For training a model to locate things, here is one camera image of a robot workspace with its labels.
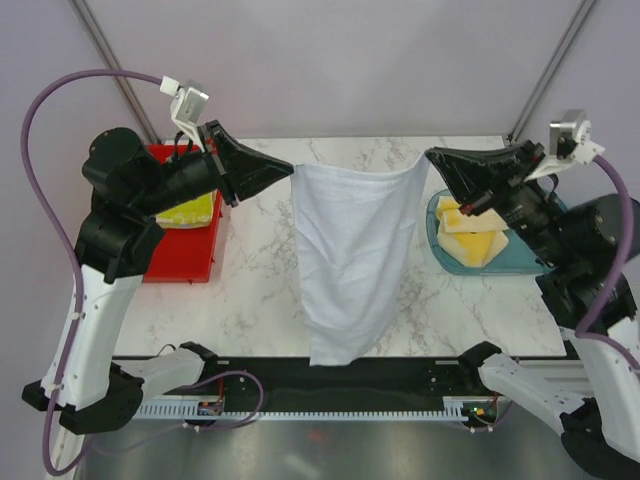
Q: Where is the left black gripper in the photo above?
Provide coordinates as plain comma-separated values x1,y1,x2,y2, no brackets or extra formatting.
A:
138,119,295,214

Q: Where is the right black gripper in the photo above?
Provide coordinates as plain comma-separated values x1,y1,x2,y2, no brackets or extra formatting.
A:
428,137,574,265

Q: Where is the yellow patterned towel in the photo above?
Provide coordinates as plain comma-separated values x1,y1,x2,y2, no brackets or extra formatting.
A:
154,192,216,229

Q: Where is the light blue white towel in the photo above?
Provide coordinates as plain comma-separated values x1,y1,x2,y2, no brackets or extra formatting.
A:
291,156,429,367

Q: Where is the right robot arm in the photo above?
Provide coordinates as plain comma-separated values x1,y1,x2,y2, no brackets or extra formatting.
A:
425,141,639,479

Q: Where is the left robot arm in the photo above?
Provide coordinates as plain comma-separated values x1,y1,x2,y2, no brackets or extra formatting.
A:
22,121,294,435

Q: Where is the cream towel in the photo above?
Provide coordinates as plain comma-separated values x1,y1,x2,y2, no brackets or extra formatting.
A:
435,195,509,268

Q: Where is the blue transparent plastic tub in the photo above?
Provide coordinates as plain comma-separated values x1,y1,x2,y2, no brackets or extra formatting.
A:
425,189,549,276

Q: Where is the red plastic bin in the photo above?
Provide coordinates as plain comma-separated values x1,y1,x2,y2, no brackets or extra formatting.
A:
89,142,231,285

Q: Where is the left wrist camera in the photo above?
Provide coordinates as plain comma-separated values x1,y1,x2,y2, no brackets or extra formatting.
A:
159,76,209,150

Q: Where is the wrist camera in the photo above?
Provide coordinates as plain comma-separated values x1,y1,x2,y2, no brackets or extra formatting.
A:
159,76,209,150
526,109,605,181

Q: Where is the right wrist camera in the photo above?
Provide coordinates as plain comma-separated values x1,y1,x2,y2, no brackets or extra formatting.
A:
526,109,605,181

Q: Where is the right aluminium frame post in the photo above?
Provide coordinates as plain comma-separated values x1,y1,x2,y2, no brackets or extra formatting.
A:
503,0,600,145

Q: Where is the aluminium frame post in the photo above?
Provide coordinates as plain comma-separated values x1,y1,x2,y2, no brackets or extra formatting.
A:
69,0,162,145
503,0,600,145

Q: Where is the left aluminium frame post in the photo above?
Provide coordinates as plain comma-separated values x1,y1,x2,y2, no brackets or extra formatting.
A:
69,0,162,145

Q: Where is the white cable duct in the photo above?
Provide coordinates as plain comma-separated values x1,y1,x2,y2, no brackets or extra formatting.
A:
134,396,467,422

